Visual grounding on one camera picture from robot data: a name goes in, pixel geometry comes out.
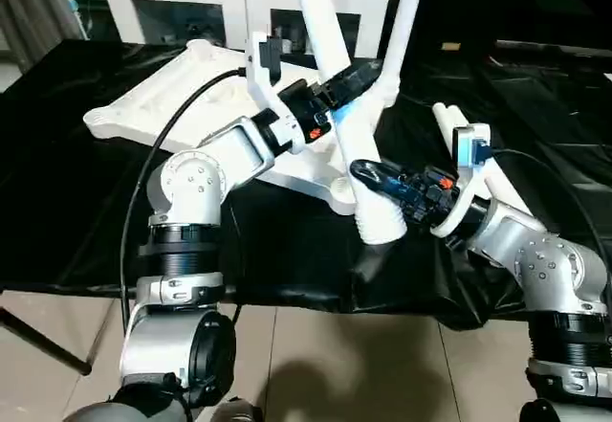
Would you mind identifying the black slanted floor rod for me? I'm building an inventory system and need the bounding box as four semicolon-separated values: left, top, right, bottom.
0;306;94;378

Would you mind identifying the white plastic table top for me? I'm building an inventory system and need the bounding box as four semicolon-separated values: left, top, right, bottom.
84;39;395;218

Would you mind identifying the grey round robot part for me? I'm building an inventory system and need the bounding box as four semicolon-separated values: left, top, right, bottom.
209;397;265;422

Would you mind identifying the black work mat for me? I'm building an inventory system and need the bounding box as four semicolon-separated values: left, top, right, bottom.
0;37;612;332

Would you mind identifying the black horizontal bar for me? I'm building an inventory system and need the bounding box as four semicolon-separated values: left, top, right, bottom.
495;40;612;57

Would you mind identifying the dark cabinet with yellow label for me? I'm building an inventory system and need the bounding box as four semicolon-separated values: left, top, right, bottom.
390;0;612;56

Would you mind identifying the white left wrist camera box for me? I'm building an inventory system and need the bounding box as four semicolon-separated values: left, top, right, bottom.
244;32;294;119

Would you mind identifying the white plastic table leg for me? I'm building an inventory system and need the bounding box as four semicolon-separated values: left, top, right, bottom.
442;104;525;214
376;0;429;109
430;101;498;203
287;0;409;247

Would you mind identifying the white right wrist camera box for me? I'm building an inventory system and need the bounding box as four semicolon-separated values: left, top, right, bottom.
430;122;494;243

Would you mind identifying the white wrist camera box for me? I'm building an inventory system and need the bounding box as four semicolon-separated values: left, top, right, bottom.
430;122;494;243
244;32;294;119

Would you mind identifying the grey curtain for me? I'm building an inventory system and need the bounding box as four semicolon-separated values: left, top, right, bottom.
0;0;85;61

